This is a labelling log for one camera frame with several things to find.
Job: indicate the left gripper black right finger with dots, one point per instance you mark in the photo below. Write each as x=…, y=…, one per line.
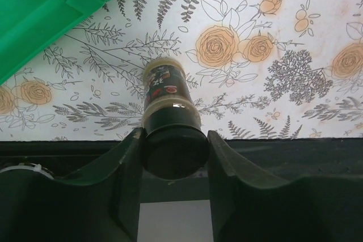
x=248, y=203

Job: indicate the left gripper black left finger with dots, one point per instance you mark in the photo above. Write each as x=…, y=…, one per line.
x=98, y=202

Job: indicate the small black-cap spice jar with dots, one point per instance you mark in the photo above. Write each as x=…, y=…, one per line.
x=175, y=147

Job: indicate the green plastic organizer tray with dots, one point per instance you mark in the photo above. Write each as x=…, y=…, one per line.
x=29, y=26

